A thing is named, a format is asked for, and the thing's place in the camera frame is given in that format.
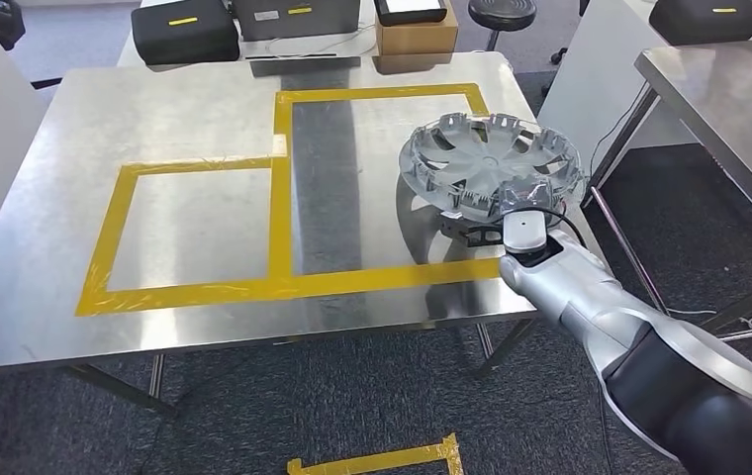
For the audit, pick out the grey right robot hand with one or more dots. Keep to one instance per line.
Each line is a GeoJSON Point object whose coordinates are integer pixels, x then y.
{"type": "Point", "coordinates": [527, 197]}

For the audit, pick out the silver plastic wheel hubcap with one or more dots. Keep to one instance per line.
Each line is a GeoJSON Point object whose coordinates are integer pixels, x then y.
{"type": "Point", "coordinates": [481, 157]}

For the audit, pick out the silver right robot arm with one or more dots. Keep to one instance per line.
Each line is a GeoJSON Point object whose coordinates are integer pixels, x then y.
{"type": "Point", "coordinates": [579, 288]}

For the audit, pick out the steel workbench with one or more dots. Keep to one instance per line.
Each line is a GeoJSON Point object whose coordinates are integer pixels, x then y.
{"type": "Point", "coordinates": [186, 118]}

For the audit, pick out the black round stool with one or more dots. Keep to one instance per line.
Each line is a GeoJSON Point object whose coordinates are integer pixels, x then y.
{"type": "Point", "coordinates": [500, 13]}

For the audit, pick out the cardboard box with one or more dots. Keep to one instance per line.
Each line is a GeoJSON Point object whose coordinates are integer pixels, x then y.
{"type": "Point", "coordinates": [415, 39]}

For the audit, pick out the black tablet device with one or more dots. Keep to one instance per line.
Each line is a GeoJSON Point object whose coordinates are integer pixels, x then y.
{"type": "Point", "coordinates": [412, 6]}

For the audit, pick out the black case yellow label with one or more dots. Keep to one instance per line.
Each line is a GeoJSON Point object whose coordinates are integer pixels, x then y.
{"type": "Point", "coordinates": [704, 26]}
{"type": "Point", "coordinates": [186, 39]}

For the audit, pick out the grey case yellow label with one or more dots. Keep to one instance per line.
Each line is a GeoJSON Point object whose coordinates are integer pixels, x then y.
{"type": "Point", "coordinates": [297, 23]}

